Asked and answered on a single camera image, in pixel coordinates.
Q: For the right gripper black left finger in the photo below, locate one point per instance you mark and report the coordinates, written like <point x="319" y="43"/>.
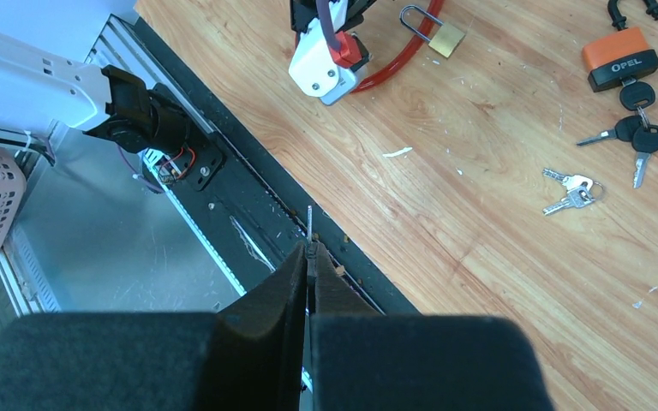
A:
<point x="246" y="357"/>

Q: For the small silver key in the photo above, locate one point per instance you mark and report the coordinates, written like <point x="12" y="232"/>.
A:
<point x="339" y="269"/>

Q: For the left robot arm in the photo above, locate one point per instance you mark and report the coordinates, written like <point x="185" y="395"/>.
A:
<point x="112" y="104"/>

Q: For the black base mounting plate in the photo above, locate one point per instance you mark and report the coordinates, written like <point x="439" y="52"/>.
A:
<point x="252" y="213"/>

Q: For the brass padlock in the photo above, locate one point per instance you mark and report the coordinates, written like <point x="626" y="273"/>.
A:
<point x="443" y="38"/>

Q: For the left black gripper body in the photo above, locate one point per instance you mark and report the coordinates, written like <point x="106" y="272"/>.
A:
<point x="302" y="12"/>

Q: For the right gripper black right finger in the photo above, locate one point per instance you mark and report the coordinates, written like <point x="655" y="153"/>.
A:
<point x="366" y="360"/>

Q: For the red cable lock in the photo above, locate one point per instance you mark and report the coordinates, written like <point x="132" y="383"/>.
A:
<point x="404" y="56"/>

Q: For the black head key bunch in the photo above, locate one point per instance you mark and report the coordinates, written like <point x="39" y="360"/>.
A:
<point x="635" y="129"/>

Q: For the orange black padlock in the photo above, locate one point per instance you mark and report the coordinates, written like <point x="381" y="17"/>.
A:
<point x="620" y="57"/>

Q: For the silver key pair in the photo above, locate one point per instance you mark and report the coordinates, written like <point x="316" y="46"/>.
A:
<point x="580" y="191"/>

